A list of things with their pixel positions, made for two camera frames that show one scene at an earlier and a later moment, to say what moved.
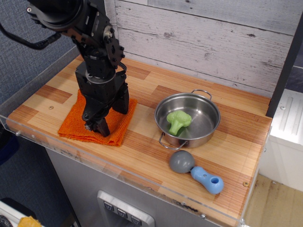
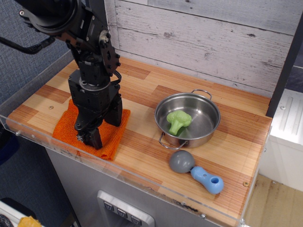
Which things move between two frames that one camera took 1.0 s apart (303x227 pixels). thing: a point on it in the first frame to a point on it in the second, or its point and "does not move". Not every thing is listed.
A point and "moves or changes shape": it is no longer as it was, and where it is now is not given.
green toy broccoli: [178, 119] does not move
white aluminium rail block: [281, 161] does not move
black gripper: [99, 97] to [92, 100]
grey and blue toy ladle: [181, 161] does not move
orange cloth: [72, 124] moves or changes shape
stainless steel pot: [189, 117] does not move
